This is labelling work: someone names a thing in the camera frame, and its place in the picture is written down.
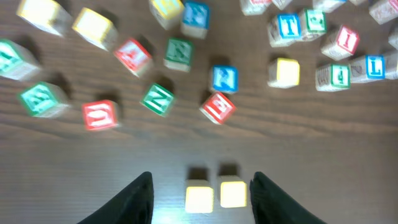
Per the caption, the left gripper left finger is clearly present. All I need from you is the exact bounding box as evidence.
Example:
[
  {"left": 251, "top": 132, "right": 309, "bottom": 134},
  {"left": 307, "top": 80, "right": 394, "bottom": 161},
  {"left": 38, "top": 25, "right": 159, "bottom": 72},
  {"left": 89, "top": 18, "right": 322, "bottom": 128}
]
[{"left": 78, "top": 172, "right": 154, "bottom": 224}]

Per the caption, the yellow S block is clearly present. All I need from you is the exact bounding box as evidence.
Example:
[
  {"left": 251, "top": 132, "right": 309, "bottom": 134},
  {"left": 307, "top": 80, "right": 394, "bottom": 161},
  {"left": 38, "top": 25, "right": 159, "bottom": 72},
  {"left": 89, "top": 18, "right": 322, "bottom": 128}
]
[{"left": 149, "top": 0, "right": 184, "bottom": 30}]

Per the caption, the green J block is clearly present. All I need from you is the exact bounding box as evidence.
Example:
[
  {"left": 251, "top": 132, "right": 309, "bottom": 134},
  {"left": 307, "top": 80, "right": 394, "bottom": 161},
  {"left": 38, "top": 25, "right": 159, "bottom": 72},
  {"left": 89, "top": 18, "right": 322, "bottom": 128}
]
[{"left": 299, "top": 9, "right": 327, "bottom": 42}]

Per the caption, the green 4 block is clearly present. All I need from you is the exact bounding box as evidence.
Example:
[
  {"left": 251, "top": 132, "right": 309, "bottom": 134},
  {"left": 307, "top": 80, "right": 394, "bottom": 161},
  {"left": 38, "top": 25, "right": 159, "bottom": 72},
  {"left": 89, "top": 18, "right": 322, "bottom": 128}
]
[{"left": 315, "top": 63, "right": 351, "bottom": 91}]

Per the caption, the red U block lower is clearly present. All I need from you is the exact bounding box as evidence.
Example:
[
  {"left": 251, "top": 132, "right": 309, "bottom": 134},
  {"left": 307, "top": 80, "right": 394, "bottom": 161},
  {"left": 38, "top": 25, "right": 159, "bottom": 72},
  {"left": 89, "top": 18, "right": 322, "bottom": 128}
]
[{"left": 82, "top": 100, "right": 120, "bottom": 131}]

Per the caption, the yellow O block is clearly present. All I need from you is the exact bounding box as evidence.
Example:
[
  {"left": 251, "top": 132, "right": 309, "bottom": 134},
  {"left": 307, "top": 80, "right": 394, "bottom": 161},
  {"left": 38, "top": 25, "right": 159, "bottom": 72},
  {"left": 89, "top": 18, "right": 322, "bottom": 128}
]
[{"left": 218, "top": 175, "right": 248, "bottom": 208}]

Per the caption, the green A block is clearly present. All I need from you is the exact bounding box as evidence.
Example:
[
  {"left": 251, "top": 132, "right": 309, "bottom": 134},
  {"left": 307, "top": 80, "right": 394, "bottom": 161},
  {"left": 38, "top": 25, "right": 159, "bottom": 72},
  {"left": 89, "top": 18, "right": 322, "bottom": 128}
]
[{"left": 1, "top": 39, "right": 40, "bottom": 81}]

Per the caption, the red A block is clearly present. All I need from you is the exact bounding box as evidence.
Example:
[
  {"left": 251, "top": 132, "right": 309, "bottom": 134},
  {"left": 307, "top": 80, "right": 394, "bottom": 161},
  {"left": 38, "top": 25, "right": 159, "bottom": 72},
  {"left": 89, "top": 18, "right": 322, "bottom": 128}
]
[{"left": 114, "top": 38, "right": 153, "bottom": 78}]

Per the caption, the yellow block centre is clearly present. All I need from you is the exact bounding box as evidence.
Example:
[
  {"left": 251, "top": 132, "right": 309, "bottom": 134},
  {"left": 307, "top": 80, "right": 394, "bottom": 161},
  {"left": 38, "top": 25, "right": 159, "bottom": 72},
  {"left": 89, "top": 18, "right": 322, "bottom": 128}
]
[{"left": 267, "top": 58, "right": 300, "bottom": 88}]

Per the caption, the yellow C block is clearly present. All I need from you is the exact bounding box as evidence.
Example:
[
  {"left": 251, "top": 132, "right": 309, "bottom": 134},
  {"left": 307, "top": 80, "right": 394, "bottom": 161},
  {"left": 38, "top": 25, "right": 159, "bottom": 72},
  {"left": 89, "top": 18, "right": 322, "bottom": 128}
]
[{"left": 185, "top": 179, "right": 214, "bottom": 213}]

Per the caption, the yellow block upper left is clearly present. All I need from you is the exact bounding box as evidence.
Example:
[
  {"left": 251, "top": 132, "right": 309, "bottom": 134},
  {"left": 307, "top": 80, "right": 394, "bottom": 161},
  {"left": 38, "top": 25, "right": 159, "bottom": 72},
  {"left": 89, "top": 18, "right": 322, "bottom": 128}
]
[{"left": 16, "top": 0, "right": 72, "bottom": 37}]

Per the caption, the green N block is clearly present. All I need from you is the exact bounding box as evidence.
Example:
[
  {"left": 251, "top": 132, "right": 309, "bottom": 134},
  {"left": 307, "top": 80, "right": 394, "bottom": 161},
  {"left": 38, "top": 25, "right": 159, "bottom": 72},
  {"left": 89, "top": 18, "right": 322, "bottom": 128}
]
[{"left": 141, "top": 83, "right": 175, "bottom": 117}]

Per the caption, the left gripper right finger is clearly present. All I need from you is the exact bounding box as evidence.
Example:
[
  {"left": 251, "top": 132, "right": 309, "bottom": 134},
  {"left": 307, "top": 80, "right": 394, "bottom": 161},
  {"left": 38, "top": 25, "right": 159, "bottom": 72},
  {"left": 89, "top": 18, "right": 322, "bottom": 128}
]
[{"left": 249, "top": 171, "right": 326, "bottom": 224}]

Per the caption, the red I block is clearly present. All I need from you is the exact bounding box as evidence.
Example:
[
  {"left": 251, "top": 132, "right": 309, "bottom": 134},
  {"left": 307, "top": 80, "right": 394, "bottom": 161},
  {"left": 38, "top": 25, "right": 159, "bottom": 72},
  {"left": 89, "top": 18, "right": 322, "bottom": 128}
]
[{"left": 321, "top": 25, "right": 360, "bottom": 61}]

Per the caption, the red E block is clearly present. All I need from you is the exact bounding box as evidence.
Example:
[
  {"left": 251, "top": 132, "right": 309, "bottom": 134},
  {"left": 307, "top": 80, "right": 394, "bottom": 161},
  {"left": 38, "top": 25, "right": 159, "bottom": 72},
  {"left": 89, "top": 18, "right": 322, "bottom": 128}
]
[{"left": 200, "top": 91, "right": 236, "bottom": 124}]

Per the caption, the blue T block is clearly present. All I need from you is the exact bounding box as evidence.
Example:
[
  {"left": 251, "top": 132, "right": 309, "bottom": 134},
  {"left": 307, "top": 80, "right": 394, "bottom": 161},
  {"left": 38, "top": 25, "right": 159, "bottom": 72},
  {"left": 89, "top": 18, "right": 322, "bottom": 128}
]
[{"left": 267, "top": 13, "right": 302, "bottom": 48}]

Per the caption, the blue P block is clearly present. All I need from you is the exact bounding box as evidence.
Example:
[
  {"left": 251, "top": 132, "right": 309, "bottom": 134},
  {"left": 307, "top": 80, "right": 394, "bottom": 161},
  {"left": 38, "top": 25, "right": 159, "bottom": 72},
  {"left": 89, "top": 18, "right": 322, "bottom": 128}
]
[{"left": 181, "top": 1, "right": 210, "bottom": 39}]

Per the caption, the blue question mark block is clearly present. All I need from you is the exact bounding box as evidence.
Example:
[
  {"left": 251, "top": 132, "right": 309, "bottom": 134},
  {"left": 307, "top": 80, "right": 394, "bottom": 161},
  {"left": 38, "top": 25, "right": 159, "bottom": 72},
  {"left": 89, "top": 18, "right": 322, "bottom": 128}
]
[{"left": 210, "top": 65, "right": 239, "bottom": 94}]

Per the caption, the green R block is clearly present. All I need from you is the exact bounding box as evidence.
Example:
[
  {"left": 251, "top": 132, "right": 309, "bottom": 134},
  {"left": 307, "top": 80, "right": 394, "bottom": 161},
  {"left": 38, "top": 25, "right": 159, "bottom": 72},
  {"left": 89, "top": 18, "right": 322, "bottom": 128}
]
[{"left": 164, "top": 37, "right": 194, "bottom": 72}]

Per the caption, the red M block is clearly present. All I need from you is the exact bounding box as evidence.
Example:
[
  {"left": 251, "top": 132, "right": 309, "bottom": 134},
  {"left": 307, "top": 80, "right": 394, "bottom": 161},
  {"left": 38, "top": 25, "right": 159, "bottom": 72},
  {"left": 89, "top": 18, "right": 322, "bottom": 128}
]
[{"left": 369, "top": 0, "right": 397, "bottom": 24}]

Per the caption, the green B block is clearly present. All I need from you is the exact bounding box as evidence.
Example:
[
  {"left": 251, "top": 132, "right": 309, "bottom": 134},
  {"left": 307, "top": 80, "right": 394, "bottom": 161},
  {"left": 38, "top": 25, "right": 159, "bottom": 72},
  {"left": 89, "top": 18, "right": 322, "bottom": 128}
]
[{"left": 18, "top": 82, "right": 71, "bottom": 118}]

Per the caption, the blue L block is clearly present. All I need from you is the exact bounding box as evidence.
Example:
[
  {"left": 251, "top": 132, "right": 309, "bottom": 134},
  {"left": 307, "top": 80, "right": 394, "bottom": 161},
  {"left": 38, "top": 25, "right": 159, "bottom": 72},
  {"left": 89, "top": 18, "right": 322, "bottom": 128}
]
[{"left": 348, "top": 55, "right": 386, "bottom": 83}]

